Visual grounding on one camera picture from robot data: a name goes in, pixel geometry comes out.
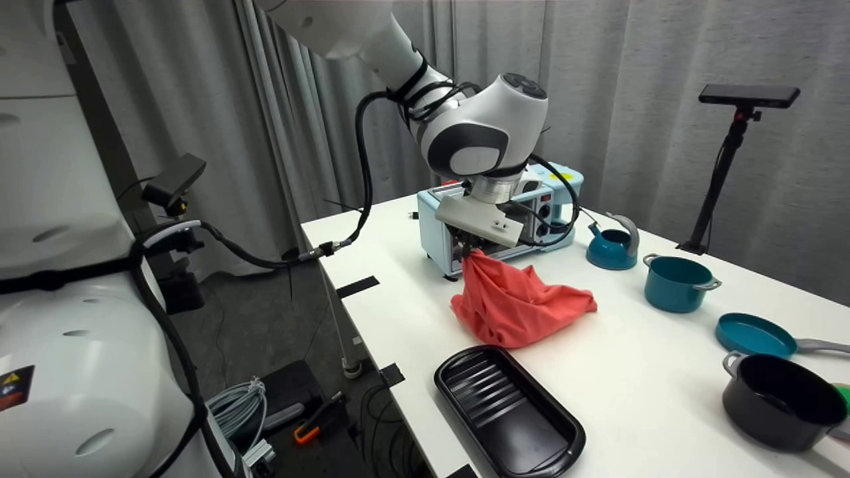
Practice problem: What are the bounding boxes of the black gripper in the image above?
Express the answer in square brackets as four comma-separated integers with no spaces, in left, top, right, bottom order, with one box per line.
[440,209,500,267]

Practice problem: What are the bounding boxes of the red sweatshirt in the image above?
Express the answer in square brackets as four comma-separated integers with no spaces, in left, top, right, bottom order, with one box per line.
[449,247,599,351]

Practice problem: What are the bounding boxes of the light blue toaster oven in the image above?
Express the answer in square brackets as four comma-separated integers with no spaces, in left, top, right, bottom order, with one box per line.
[415,158,587,282]

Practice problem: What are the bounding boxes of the long black tape strip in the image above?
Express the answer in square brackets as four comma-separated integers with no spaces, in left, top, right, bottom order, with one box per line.
[335,274,383,300]

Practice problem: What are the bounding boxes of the teal toy kettle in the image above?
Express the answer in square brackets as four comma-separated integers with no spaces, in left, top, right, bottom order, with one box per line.
[583,209,642,274]

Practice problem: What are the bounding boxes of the black ridged grill tray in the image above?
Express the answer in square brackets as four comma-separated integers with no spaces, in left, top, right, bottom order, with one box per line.
[432,343,589,478]

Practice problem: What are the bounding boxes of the teal pot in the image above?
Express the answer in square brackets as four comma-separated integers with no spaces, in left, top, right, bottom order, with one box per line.
[640,251,723,315]

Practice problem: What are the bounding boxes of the black tripod stand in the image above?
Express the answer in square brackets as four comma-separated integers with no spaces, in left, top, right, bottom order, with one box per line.
[675,103,765,257]

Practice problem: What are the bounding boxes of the black pot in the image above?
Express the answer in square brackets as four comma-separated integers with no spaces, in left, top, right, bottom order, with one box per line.
[720,354,850,454]

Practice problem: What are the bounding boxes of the dark metal stand pole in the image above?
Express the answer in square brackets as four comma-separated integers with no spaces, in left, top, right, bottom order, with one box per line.
[49,0,207,315]

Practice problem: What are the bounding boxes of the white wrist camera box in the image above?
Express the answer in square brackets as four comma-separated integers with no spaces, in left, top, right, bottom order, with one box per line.
[436,190,526,251]

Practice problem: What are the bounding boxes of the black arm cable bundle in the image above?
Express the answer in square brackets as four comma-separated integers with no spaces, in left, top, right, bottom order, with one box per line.
[128,61,582,478]

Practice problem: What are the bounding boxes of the orange handled pliers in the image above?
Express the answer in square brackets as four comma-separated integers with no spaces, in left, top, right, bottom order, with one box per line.
[288,387,347,448]

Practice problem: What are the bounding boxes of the light blue cable bundle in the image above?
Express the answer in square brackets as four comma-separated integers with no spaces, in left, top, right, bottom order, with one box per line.
[207,376,277,472]

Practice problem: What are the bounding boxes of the small black mounted camera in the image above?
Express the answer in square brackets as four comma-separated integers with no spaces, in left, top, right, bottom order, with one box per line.
[137,152,211,221]

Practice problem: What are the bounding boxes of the black bar camera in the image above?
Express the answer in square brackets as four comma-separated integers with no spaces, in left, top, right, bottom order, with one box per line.
[698,83,802,111]

